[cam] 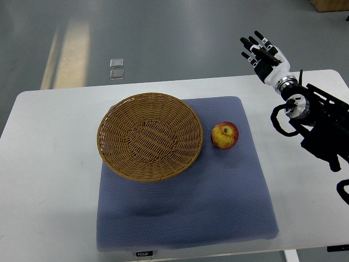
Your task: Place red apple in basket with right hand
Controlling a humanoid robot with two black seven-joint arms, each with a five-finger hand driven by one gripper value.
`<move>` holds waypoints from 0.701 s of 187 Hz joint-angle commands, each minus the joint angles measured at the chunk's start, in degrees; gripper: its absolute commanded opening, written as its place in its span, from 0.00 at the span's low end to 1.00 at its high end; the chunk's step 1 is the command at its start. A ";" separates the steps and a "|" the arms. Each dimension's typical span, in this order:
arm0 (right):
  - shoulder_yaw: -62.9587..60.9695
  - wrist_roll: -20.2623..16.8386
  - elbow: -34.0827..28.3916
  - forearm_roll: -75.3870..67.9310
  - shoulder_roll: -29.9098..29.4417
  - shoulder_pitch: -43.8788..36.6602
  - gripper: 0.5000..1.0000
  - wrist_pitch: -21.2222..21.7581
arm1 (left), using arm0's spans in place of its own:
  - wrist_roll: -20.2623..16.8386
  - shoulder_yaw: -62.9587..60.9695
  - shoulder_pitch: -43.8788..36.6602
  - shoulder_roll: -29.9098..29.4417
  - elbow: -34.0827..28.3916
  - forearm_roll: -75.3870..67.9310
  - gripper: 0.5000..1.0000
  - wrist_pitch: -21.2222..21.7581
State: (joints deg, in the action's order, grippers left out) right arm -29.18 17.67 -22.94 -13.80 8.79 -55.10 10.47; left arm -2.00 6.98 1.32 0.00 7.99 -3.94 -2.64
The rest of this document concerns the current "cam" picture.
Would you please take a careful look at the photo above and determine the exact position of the black table brand label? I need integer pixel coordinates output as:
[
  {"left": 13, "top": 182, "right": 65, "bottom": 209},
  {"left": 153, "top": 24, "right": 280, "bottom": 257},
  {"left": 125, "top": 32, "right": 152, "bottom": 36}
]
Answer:
[{"left": 136, "top": 251, "right": 153, "bottom": 257}]

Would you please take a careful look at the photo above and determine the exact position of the red yellow apple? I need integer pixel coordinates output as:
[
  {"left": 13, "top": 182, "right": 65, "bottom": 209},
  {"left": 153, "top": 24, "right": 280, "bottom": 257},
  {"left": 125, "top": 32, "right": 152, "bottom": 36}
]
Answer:
[{"left": 210, "top": 121, "right": 239, "bottom": 150}]

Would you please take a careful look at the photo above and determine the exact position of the brown wicker basket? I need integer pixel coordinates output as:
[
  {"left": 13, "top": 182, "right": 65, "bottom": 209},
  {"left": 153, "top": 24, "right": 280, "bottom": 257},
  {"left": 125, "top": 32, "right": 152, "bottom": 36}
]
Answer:
[{"left": 97, "top": 93, "right": 203, "bottom": 182}]

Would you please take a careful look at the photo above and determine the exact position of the brown cardboard box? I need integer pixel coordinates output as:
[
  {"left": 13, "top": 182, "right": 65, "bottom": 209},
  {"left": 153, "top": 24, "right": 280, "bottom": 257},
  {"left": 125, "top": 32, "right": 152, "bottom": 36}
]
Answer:
[{"left": 310, "top": 0, "right": 348, "bottom": 13}]

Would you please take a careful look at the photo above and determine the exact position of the blue grey padded mat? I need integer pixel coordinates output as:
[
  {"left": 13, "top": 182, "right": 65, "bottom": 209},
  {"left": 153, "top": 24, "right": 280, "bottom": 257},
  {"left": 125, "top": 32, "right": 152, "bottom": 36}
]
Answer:
[{"left": 97, "top": 96, "right": 279, "bottom": 252}]

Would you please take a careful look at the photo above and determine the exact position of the black table control panel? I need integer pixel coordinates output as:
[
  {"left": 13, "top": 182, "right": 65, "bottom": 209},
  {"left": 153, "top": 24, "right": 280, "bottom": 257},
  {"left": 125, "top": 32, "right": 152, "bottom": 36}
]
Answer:
[{"left": 327, "top": 245, "right": 349, "bottom": 252}]

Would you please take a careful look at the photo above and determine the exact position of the white table leg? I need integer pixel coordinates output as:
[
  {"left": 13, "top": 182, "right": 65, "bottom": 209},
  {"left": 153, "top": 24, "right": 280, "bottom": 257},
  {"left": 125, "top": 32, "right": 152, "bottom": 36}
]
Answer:
[{"left": 284, "top": 249, "right": 300, "bottom": 262}]

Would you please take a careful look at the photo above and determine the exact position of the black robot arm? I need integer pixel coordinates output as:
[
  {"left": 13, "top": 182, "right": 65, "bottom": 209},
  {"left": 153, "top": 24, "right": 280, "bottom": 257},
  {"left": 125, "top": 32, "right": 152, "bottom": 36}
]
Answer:
[{"left": 270, "top": 71, "right": 348, "bottom": 172}]

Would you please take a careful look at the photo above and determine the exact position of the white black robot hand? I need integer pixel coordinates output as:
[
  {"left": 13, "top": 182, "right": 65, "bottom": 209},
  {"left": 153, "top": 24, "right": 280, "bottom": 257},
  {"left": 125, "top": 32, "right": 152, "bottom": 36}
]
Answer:
[{"left": 240, "top": 31, "right": 291, "bottom": 87}]

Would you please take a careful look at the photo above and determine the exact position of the upper floor outlet plate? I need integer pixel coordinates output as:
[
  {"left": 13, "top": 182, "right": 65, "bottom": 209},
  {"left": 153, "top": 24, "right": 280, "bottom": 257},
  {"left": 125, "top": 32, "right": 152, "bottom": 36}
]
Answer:
[{"left": 110, "top": 58, "right": 124, "bottom": 68}]

